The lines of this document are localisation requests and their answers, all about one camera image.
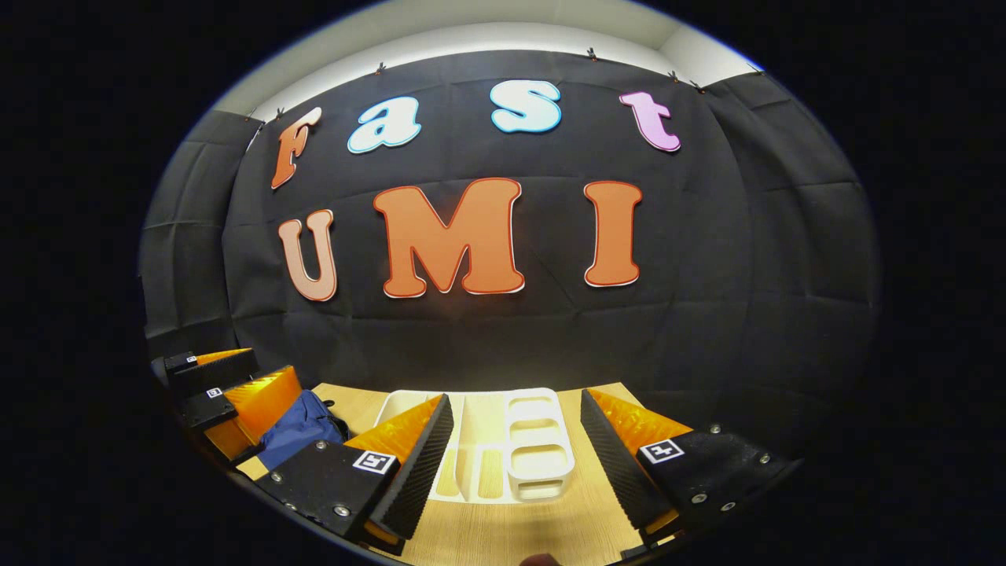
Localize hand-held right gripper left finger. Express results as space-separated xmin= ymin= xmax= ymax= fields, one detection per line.
xmin=255 ymin=393 xmax=455 ymax=555

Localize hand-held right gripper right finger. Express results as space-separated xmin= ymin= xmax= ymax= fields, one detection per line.
xmin=580 ymin=388 xmax=804 ymax=549

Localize white bookshelf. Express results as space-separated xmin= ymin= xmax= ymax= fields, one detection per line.
xmin=376 ymin=388 xmax=576 ymax=504

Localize blue schoolbag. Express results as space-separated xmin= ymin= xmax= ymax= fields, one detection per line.
xmin=258 ymin=391 xmax=351 ymax=471

